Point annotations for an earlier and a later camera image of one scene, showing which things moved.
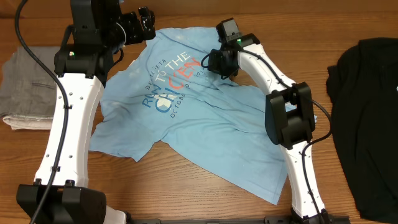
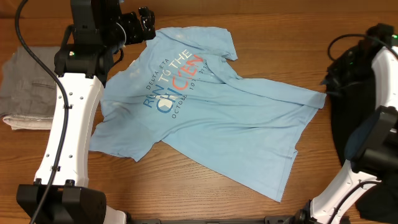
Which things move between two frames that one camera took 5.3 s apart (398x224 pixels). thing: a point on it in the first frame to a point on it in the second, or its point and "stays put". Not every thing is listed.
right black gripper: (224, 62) to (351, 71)
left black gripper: (137, 35) stays put
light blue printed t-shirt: (156, 89) stays put
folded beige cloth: (20, 122) stays put
